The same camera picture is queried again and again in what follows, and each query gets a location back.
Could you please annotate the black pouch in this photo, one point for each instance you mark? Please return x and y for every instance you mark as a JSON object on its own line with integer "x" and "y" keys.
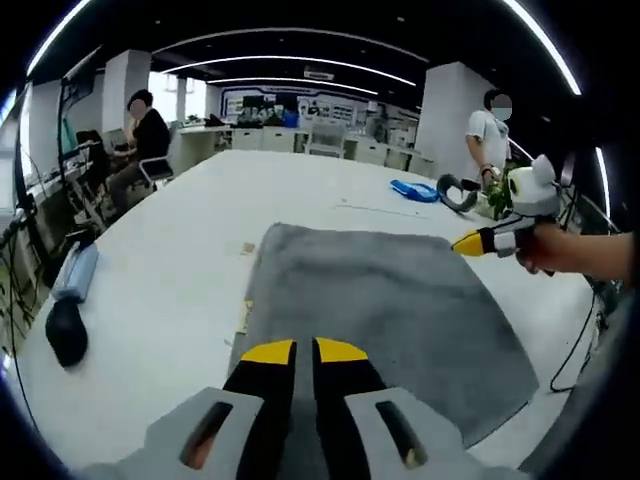
{"x": 66, "y": 332}

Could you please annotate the blue bucket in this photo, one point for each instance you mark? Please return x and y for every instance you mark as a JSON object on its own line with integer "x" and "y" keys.
{"x": 291, "y": 118}

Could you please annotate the white counter cabinets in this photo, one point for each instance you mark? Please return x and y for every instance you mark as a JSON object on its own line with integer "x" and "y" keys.
{"x": 260, "y": 137}

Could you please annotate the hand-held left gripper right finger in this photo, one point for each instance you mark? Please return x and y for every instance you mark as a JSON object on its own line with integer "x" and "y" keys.
{"x": 350, "y": 410}

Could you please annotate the blue wet wipes packet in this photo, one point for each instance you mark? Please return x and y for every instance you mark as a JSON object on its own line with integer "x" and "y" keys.
{"x": 412, "y": 190}

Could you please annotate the white office chair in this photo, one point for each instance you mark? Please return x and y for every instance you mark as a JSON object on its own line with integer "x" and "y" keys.
{"x": 157, "y": 170}

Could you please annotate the green potted plant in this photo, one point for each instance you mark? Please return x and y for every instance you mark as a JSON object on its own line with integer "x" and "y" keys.
{"x": 497, "y": 200}

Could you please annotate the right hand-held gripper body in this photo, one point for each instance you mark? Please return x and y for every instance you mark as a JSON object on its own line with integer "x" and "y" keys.
{"x": 532, "y": 192}

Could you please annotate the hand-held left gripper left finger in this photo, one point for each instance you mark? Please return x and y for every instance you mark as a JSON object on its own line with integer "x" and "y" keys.
{"x": 260, "y": 400}

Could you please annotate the person's right hand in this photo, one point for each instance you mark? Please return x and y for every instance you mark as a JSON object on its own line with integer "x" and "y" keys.
{"x": 537, "y": 252}

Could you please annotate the white table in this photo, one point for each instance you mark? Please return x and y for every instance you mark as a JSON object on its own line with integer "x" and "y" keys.
{"x": 200, "y": 225}

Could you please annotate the grey towel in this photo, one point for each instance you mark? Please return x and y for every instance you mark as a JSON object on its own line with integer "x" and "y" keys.
{"x": 375, "y": 300}

